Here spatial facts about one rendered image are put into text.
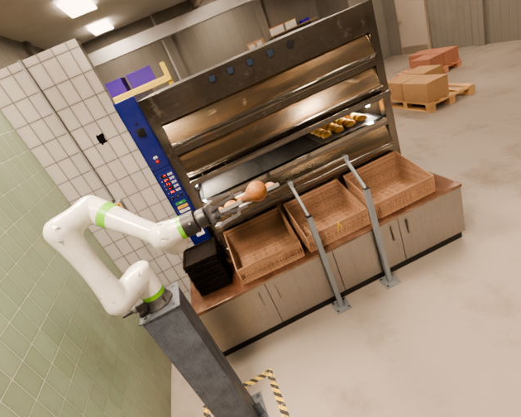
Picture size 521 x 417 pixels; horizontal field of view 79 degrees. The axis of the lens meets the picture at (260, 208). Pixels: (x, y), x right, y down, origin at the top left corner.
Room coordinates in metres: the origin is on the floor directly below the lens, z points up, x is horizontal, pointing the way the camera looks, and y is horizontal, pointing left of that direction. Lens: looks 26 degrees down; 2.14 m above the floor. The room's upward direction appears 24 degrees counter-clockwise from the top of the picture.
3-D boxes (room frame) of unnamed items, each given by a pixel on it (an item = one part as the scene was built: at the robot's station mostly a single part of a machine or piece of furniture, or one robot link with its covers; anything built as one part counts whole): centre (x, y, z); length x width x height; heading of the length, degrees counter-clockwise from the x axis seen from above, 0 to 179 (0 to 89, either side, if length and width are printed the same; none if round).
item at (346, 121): (3.11, -1.01, 1.21); 0.61 x 0.48 x 0.06; 4
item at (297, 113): (2.63, -0.46, 1.54); 1.79 x 0.11 x 0.19; 94
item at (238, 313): (2.33, -0.37, 0.29); 2.42 x 0.56 x 0.58; 94
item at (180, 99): (2.65, -0.46, 2.00); 1.80 x 0.08 x 0.21; 94
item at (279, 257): (2.32, 0.11, 0.72); 0.56 x 0.49 x 0.28; 93
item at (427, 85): (5.93, -3.84, 0.26); 1.39 x 0.95 x 0.52; 6
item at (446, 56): (7.70, -5.11, 0.23); 1.24 x 0.86 x 0.45; 9
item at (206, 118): (2.63, -0.46, 1.80); 1.79 x 0.11 x 0.19; 94
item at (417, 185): (2.40, -1.10, 0.72); 0.56 x 0.49 x 0.28; 95
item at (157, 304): (1.41, 0.74, 1.23); 0.26 x 0.15 x 0.06; 97
